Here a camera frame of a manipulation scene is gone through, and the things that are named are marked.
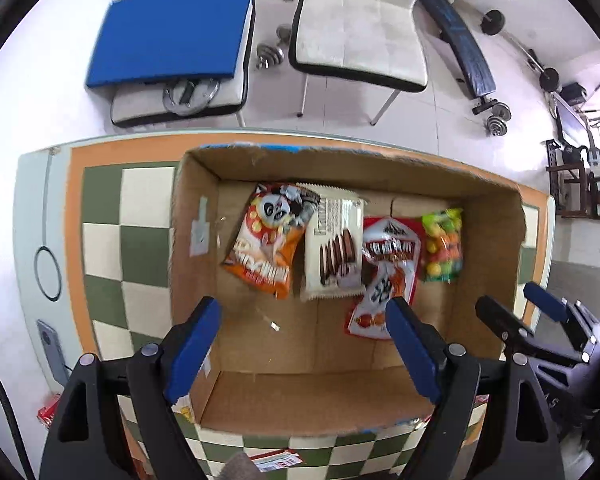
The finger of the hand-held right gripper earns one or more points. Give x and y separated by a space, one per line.
502 322
545 302

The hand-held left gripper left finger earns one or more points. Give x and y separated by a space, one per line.
195 350

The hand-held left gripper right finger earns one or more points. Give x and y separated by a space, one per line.
412 350

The white yellow snack packet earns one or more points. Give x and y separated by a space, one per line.
185 407

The brown cardboard box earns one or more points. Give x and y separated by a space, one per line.
305 360

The red green white snack packet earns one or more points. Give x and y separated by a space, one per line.
276 461

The grey upholstered chair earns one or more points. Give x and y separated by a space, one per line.
575 280

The colourful candy packet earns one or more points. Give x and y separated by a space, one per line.
442 245

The grey cloth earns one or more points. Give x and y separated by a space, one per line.
237 467

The green white checkered tablecloth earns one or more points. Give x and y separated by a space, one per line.
135 240

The dark wooden chair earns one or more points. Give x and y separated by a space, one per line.
580 180

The orange panda snack packet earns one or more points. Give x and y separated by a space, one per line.
267 245

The white cookie packet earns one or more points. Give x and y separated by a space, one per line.
330 230

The grey blue phone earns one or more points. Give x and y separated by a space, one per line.
47 345

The small red packet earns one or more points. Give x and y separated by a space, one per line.
49 410

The dark flat screen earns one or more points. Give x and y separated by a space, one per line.
572 120

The chrome dumbbell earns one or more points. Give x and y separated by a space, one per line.
497 120
270 52

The dark block weight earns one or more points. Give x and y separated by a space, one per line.
575 93

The dark blue weight bench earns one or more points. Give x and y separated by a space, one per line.
460 35

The curved barbell with black plates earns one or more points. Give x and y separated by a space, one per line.
492 21

